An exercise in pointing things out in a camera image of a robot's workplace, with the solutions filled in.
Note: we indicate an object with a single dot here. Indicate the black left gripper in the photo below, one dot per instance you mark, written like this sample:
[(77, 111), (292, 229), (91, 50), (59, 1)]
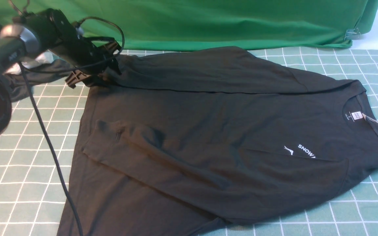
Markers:
[(90, 55)]

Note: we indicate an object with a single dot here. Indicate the dark gray long-sleeve shirt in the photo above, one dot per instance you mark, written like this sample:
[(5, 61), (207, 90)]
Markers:
[(185, 143)]

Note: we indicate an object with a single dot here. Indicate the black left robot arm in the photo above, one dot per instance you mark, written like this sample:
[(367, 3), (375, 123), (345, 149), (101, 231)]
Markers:
[(31, 34)]

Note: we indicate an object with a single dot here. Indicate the white crumpled cloth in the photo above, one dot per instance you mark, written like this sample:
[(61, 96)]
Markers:
[(44, 58)]

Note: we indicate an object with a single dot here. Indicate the dark gray crumpled garment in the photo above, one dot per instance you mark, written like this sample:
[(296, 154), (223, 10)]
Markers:
[(17, 85)]

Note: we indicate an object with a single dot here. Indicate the green backdrop cloth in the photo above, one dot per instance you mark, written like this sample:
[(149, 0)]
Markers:
[(188, 25)]

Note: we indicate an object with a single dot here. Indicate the green checkered tablecloth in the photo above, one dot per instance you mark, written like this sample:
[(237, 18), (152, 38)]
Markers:
[(32, 199)]

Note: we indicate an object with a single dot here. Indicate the silver binder clip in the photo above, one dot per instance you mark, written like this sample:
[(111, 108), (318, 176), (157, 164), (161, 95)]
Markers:
[(352, 34)]

